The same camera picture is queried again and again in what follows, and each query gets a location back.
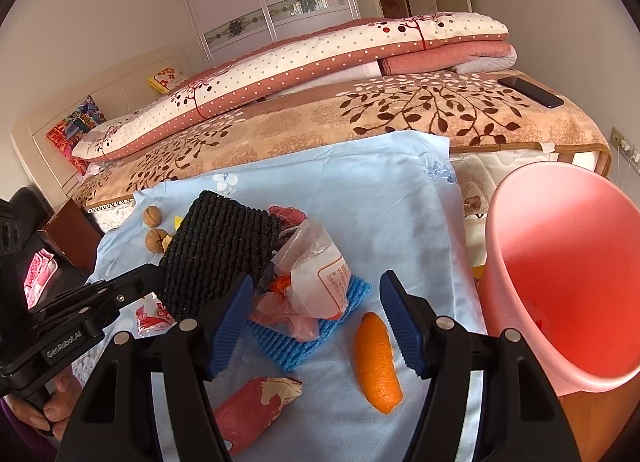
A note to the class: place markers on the brown leaf-print blanket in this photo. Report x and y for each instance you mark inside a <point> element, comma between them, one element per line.
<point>400,107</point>

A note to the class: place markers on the yellow floral pillow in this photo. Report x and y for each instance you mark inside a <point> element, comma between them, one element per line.
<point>165,78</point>

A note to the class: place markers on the red and white wrapper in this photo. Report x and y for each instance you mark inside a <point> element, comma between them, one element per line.
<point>152,322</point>

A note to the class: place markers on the black foam net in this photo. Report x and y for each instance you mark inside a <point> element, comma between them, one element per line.
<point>215,247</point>

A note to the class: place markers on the colourful printed pillow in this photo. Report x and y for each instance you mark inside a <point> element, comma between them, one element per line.
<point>75,124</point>

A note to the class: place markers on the white quilted mattress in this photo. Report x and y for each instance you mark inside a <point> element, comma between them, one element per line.
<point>480,167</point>

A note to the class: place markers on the polka-dot folded quilt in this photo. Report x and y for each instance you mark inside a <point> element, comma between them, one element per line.
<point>300,67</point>

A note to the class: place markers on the light blue floral cloth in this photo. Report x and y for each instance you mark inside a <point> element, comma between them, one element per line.
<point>350,202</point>

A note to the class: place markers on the dark red wrapper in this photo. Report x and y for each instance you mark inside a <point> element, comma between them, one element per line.
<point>287,216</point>

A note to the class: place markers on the person's left hand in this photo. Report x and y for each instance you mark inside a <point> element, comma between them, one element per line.
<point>62,402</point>

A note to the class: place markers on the pink plastic bag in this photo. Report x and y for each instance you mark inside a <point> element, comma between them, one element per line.
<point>280,314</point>

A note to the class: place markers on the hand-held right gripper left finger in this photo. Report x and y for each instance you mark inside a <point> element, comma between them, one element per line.
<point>230,329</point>

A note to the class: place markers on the white sliding-door wardrobe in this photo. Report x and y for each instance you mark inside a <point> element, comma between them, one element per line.
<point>240,2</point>

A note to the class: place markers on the walnut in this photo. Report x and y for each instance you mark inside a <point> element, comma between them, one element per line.
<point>155,240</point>
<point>151,216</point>

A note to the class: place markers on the pink plastic bucket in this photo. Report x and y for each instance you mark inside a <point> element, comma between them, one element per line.
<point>550,267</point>

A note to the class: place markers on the white folded sheet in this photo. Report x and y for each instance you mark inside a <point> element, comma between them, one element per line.
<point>495,64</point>

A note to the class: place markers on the black smartphone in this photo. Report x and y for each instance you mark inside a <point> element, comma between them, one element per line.
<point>532,92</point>

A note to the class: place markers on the cream bed headboard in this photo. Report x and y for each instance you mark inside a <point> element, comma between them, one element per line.
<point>75,87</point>

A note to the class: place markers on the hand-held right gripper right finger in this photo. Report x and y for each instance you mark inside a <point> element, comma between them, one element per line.
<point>400,324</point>

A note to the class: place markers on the wall socket with charger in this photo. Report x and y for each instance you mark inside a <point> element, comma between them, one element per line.
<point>622,139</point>

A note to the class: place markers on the red horse-print packet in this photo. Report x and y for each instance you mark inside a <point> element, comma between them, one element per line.
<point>250,412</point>

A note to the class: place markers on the long orange peel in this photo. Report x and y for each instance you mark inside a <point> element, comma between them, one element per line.
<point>375,367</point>

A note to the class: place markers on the pink folded blanket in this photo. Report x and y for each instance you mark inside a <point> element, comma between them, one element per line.
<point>450,57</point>

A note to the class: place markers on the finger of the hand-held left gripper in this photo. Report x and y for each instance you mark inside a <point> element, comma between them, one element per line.
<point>132,282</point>
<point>75,312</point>

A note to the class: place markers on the brown wooden nightstand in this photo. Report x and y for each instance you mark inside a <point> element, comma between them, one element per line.
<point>70,237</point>

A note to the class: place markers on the pink patterned bag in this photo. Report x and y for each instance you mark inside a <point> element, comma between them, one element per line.
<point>40,277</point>

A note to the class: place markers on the blue foam net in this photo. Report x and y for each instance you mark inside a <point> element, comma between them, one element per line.
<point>290,349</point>

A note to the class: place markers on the clear plastic bag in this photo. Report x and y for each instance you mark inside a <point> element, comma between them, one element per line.
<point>320,277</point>

